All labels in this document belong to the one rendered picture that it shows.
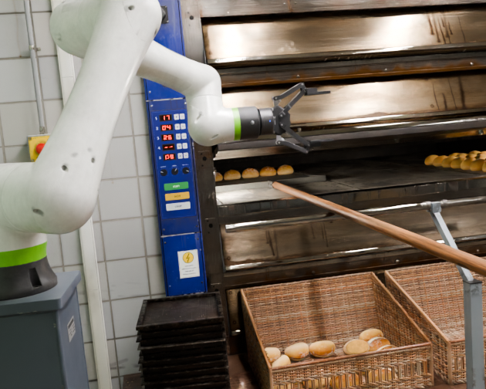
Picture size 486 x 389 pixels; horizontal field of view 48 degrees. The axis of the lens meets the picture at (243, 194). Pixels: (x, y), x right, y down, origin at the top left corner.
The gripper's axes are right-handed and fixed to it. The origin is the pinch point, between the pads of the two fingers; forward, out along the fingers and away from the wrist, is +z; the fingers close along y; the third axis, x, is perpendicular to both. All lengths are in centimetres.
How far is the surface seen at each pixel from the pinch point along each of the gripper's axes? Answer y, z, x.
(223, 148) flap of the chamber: 8.1, -25.2, -40.6
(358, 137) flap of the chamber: 8.6, 25.2, -40.2
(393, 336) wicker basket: 84, 32, -33
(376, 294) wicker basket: 72, 32, -48
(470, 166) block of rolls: 29, 97, -82
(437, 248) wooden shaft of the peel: 29, 6, 49
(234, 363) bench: 91, -27, -47
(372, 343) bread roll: 85, 24, -34
